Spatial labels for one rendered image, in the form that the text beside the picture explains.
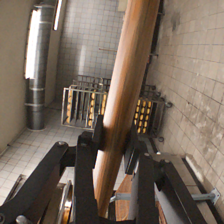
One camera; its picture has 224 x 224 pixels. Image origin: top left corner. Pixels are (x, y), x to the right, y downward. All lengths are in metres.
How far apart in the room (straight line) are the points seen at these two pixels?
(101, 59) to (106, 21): 1.10
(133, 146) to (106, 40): 5.05
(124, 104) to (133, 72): 0.03
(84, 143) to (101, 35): 5.07
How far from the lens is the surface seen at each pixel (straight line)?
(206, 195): 1.79
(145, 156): 0.16
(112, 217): 2.10
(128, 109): 0.18
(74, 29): 5.30
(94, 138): 0.16
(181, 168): 2.15
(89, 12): 5.32
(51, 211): 2.10
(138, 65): 0.17
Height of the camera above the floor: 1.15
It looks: 4 degrees down
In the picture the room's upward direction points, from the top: 82 degrees counter-clockwise
